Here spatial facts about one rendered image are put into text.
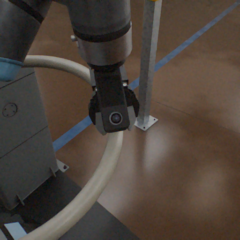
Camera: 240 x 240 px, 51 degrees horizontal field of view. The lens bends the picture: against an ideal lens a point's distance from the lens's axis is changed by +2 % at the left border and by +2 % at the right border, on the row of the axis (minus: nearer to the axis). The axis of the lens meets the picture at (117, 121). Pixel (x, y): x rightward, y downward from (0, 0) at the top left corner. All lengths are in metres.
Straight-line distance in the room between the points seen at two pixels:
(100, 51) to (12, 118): 1.05
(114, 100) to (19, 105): 1.00
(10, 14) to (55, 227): 0.31
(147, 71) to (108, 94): 1.47
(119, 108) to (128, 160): 1.48
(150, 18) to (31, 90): 0.88
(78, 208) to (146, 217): 1.23
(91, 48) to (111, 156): 0.18
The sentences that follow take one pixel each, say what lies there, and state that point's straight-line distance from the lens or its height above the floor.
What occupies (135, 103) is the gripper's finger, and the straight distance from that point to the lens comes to 0.49.
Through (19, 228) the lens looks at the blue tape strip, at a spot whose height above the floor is 0.84.
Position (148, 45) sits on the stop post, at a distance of 1.80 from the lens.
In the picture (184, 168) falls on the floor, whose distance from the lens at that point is 1.89.
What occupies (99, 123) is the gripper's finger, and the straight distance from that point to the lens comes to 0.52.
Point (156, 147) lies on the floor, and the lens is 1.99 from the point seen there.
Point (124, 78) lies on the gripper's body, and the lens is 0.47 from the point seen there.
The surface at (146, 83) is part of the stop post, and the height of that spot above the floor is 0.42.
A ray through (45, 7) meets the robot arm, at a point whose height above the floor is 1.30.
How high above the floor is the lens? 1.41
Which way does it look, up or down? 40 degrees down
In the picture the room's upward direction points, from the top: straight up
